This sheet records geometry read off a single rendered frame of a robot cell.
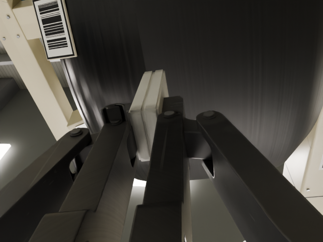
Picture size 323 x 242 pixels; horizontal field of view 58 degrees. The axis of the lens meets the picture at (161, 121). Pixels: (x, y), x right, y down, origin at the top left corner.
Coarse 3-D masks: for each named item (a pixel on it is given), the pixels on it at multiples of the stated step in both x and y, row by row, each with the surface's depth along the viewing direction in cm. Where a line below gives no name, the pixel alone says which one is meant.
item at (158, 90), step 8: (160, 72) 20; (152, 80) 19; (160, 80) 18; (152, 88) 17; (160, 88) 17; (152, 96) 16; (160, 96) 16; (168, 96) 21; (152, 104) 15; (160, 104) 15; (144, 112) 14; (152, 112) 14; (160, 112) 15; (152, 120) 14; (152, 128) 15; (152, 136) 15
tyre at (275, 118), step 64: (128, 0) 26; (192, 0) 25; (256, 0) 25; (320, 0) 26; (64, 64) 32; (128, 64) 28; (192, 64) 27; (256, 64) 27; (320, 64) 29; (256, 128) 32
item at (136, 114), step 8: (152, 72) 20; (144, 80) 19; (144, 88) 17; (136, 96) 16; (144, 96) 16; (136, 104) 15; (144, 104) 15; (128, 112) 14; (136, 112) 14; (136, 120) 14; (144, 120) 14; (136, 128) 15; (144, 128) 15; (136, 136) 15; (144, 136) 15; (144, 144) 15; (144, 152) 15; (144, 160) 15
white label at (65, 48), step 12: (36, 0) 28; (48, 0) 28; (60, 0) 27; (36, 12) 29; (48, 12) 28; (60, 12) 28; (48, 24) 29; (60, 24) 28; (48, 36) 29; (60, 36) 28; (72, 36) 28; (48, 48) 30; (60, 48) 29; (72, 48) 28
